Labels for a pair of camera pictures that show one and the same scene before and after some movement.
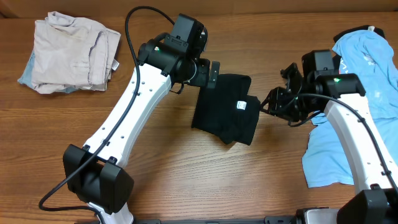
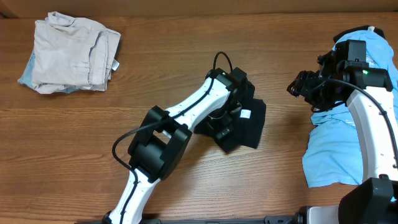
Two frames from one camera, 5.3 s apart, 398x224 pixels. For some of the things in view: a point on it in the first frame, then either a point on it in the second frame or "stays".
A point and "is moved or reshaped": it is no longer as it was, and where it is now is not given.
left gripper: [213, 73] to [224, 134]
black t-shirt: [227, 111] is moved or reshaped
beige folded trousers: [73, 51] stays
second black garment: [336, 58] stays
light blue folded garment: [27, 78] stays
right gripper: [277, 101] to [301, 84]
